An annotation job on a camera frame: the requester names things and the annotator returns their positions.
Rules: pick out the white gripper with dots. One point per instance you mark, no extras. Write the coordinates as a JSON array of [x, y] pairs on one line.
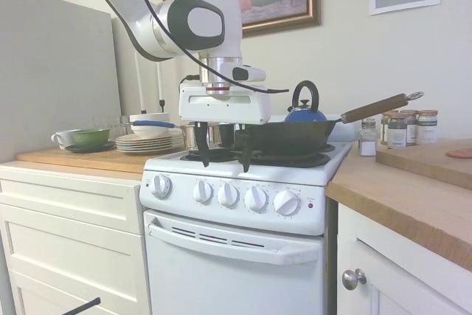
[[258, 112]]

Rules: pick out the white burner control knob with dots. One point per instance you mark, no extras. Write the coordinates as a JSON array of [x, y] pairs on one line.
[[255, 199], [286, 202], [203, 192], [227, 196]]

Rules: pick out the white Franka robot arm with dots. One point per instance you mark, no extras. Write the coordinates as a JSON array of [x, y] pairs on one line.
[[206, 23]]

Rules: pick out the white electric stove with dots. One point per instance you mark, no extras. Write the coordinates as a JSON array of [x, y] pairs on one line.
[[236, 285]]

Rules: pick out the black electric coil burner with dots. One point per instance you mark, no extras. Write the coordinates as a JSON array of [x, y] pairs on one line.
[[330, 147], [287, 160], [221, 155]]

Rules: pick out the white oven temperature knob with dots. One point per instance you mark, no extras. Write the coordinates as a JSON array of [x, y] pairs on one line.
[[161, 186]]

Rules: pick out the white bowl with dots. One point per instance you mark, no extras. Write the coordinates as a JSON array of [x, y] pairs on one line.
[[151, 132], [147, 116]]

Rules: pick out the cream dinner plate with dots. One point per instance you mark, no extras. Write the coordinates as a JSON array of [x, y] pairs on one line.
[[147, 141], [147, 144], [147, 149], [147, 138]]

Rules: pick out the clear drinking glass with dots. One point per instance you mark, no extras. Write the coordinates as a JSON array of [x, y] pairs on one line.
[[121, 125]]

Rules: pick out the dark saucer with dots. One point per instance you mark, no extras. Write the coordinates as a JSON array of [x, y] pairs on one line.
[[92, 148]]

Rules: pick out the green bowl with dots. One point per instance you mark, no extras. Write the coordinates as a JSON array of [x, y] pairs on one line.
[[92, 136]]

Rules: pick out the small glass shaker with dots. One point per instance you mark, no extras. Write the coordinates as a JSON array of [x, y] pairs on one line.
[[367, 145]]

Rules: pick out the glass spice jar brown lid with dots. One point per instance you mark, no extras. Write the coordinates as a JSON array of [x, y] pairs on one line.
[[397, 134], [412, 127], [384, 130], [427, 130]]

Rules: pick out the white cup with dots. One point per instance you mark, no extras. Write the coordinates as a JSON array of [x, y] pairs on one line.
[[62, 138]]

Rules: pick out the white drawer cabinet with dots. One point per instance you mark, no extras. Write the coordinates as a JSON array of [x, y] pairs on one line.
[[73, 237]]

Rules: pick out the round metal cabinet knob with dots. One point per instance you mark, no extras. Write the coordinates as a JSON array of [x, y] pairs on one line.
[[352, 280]]

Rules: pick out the large grey panel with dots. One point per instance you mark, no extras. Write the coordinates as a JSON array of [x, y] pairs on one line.
[[55, 71]]

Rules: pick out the wooden cutting board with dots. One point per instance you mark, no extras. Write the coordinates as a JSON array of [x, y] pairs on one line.
[[424, 160]]

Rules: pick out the white door cabinet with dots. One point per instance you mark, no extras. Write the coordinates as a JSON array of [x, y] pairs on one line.
[[405, 293]]

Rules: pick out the small red round lid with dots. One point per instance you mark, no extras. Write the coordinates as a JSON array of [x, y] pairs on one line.
[[461, 153]]

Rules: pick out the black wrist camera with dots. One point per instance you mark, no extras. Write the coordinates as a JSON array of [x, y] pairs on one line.
[[227, 136]]

